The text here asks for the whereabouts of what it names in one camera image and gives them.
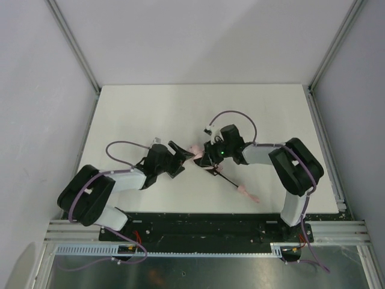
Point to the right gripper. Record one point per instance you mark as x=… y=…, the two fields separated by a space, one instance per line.
x=206 y=156

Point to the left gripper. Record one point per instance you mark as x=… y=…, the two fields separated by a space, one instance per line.
x=175 y=160

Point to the pink folding umbrella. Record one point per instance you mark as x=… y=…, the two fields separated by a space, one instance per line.
x=195 y=149

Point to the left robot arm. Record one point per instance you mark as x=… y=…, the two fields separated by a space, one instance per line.
x=85 y=198

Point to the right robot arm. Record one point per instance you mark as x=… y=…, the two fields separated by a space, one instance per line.
x=298 y=170

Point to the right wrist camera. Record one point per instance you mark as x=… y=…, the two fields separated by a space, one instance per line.
x=214 y=133

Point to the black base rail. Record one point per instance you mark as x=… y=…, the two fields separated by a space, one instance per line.
x=212 y=232

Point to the grey cable duct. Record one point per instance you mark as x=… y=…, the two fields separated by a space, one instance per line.
x=121 y=250

